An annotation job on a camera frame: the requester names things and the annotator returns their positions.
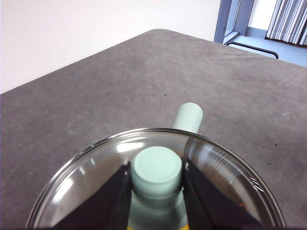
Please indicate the grey striped curtain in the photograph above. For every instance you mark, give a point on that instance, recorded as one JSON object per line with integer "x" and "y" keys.
{"x": 287, "y": 21}

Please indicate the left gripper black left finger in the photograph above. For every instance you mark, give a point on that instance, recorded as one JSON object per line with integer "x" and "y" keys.
{"x": 105, "y": 206}

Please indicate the glass pot lid green knob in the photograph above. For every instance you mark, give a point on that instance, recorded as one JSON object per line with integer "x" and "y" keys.
{"x": 156, "y": 167}

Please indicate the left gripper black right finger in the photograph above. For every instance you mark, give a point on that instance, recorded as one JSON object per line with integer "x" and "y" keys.
{"x": 208, "y": 210}

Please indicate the blue grey door frame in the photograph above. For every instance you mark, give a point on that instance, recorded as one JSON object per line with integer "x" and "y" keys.
{"x": 225, "y": 19}

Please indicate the black metal tube frame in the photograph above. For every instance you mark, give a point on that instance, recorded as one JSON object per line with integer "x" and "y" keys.
{"x": 251, "y": 47}

